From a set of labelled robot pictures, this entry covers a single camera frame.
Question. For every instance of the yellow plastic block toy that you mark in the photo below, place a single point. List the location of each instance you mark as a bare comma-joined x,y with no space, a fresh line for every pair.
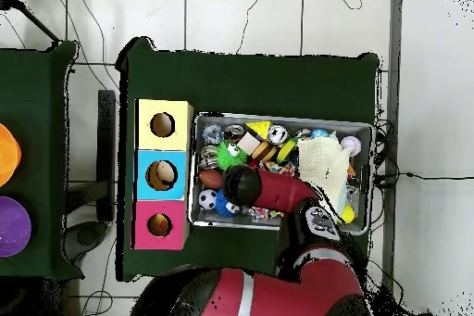
259,129

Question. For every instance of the purple plate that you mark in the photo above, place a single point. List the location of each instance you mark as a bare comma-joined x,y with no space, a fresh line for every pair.
11,227

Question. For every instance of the yellow plush duck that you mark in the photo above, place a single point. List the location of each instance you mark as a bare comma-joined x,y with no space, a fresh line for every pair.
159,225

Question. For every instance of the small black white soccer ball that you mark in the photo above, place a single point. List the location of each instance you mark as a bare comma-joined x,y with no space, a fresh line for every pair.
208,199

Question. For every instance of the green spiky ball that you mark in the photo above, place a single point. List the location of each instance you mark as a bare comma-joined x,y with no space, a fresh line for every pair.
229,154

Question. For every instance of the blue spiky ball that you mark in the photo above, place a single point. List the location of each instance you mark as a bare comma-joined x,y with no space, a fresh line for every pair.
222,207

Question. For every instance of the orange plate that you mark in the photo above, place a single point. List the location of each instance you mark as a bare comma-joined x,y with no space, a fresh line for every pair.
7,154

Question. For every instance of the yellow ball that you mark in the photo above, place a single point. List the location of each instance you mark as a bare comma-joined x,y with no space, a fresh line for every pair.
348,214

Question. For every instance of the wooden cube block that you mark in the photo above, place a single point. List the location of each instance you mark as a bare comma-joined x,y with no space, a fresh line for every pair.
248,143

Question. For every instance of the wooden box with three holes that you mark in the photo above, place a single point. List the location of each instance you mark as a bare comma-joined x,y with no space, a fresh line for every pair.
164,149

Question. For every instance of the white baseball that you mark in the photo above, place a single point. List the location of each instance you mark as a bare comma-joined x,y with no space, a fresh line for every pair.
351,145

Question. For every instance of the brown toy football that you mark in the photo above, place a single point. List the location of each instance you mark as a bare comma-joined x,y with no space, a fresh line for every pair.
209,178

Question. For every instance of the dark green table cloth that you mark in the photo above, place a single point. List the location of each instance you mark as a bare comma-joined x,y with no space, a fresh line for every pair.
252,79
37,108

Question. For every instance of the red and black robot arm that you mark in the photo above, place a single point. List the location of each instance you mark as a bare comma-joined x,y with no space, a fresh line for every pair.
274,190

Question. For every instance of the cream yellow waffle cloth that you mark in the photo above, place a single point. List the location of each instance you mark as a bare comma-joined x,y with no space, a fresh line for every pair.
324,164

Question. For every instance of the silver metal can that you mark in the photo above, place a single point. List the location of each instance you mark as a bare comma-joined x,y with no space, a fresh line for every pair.
278,134

